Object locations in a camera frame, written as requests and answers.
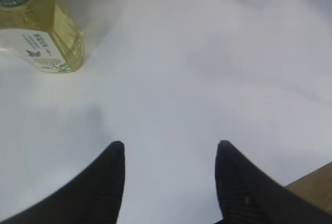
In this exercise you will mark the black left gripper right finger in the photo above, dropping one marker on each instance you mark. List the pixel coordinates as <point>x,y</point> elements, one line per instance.
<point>247,195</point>

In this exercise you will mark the yellow tea bottle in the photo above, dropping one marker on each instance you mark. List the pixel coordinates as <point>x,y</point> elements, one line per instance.
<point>43,33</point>

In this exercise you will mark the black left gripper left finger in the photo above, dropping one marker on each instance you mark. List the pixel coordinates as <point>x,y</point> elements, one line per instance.
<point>93,196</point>

